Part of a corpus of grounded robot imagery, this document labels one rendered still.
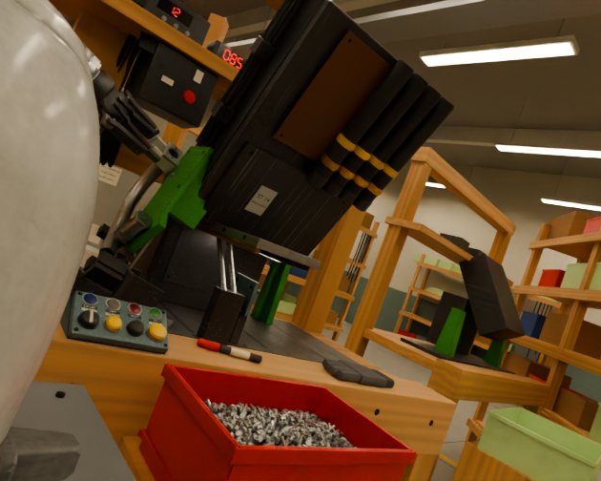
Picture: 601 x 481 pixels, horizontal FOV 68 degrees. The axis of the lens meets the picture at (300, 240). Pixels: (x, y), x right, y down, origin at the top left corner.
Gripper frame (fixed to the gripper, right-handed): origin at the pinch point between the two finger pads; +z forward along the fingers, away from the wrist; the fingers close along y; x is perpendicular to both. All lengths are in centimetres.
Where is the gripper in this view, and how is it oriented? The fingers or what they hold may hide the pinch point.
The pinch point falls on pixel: (161, 155)
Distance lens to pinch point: 106.0
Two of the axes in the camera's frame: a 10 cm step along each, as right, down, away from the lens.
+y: 0.1, -7.0, 7.2
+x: -8.4, 3.8, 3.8
